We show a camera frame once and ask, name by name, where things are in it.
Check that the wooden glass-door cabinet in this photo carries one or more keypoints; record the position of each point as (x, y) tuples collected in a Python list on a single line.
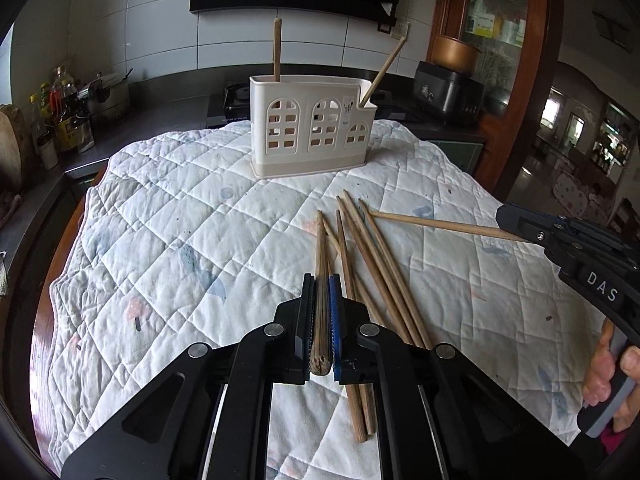
[(537, 60)]

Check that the grey rag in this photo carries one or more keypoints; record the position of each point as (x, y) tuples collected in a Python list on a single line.
[(3, 275)]

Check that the white quilted cloth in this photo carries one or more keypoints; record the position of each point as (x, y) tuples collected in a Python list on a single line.
[(200, 240)]

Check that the polka dot play fence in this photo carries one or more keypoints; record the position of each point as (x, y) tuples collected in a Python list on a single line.
[(575, 197)]

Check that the steel pot with lid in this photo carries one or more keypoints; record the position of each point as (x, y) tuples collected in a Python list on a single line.
[(107, 100)]

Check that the copper coloured pot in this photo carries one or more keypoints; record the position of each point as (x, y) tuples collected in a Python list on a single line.
[(452, 55)]

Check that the white plastic chopstick holder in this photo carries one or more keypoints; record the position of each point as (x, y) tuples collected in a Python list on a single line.
[(300, 160)]

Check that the group of condiment bottles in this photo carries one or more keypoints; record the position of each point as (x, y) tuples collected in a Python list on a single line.
[(62, 120)]

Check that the wooden cutting board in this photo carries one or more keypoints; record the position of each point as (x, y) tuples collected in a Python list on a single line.
[(12, 150)]

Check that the person's right hand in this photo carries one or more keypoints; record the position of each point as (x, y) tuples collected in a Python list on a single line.
[(600, 375)]

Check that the dark kitchen counter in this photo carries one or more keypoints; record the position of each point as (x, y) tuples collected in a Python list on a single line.
[(165, 115)]

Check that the black gas stove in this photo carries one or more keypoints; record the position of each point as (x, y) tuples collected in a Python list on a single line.
[(230, 105)]

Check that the black rice cooker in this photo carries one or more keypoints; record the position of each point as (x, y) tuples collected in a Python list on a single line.
[(445, 95)]

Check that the dark wooden chopstick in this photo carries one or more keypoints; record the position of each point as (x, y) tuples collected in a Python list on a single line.
[(320, 260)]

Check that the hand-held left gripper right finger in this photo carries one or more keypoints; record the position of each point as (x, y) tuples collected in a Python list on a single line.
[(336, 310)]

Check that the white wall socket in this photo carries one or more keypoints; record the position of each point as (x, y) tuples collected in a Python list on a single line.
[(402, 29)]

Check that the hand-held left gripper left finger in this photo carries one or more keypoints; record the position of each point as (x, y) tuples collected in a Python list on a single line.
[(308, 310)]

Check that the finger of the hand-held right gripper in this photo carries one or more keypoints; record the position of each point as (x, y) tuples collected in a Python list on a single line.
[(525, 225)]

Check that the black wall switch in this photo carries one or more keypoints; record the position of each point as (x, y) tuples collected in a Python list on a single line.
[(385, 26)]

